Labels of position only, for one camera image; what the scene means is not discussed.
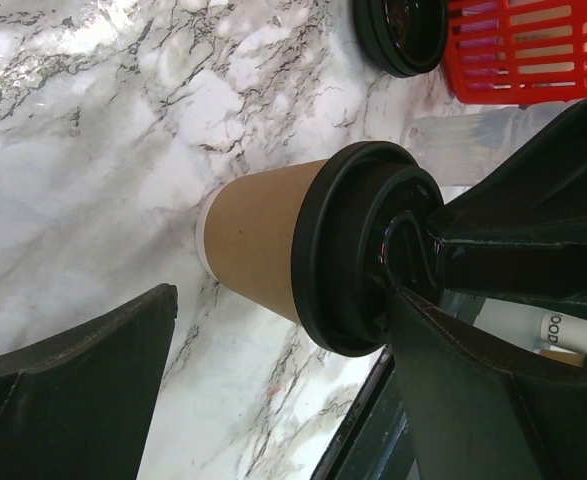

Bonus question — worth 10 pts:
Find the brown paper coffee cup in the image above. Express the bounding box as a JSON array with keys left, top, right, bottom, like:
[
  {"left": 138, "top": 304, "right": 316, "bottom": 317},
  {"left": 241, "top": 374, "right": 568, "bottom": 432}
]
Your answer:
[{"left": 196, "top": 160, "right": 325, "bottom": 324}]

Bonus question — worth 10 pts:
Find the black coffee cup lid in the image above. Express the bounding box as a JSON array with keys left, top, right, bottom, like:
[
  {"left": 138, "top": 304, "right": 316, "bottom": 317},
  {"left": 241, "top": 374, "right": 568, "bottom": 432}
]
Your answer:
[{"left": 291, "top": 141, "right": 443, "bottom": 357}]

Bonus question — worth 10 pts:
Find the stack of black lids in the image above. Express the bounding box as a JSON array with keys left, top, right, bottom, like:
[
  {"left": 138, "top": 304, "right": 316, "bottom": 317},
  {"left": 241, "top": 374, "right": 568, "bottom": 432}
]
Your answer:
[{"left": 351, "top": 0, "right": 449, "bottom": 78}]

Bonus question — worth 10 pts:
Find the red plastic basket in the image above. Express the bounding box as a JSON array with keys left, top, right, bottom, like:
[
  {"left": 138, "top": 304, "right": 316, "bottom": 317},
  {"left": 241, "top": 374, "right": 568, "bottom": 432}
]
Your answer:
[{"left": 443, "top": 0, "right": 587, "bottom": 105}]

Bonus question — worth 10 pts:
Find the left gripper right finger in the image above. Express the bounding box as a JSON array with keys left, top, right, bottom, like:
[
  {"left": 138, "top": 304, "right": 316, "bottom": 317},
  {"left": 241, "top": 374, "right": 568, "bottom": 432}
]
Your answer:
[{"left": 390, "top": 288, "right": 587, "bottom": 479}]

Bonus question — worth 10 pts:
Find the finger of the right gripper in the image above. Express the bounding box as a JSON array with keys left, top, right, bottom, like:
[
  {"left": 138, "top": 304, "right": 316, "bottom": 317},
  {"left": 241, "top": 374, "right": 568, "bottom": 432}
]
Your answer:
[{"left": 427, "top": 99, "right": 587, "bottom": 305}]

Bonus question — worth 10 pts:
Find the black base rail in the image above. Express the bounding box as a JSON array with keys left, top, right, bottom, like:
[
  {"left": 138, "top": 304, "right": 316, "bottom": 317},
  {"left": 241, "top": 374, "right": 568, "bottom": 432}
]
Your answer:
[{"left": 311, "top": 347, "right": 419, "bottom": 480}]

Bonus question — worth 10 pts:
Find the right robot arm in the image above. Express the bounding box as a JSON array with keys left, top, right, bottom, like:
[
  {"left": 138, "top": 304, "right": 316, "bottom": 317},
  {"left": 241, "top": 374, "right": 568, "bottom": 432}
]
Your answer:
[{"left": 427, "top": 99, "right": 587, "bottom": 355}]

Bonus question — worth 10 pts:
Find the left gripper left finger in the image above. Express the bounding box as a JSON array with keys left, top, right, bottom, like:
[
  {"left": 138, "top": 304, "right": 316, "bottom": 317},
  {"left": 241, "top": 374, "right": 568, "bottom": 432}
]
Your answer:
[{"left": 0, "top": 284, "right": 178, "bottom": 479}]

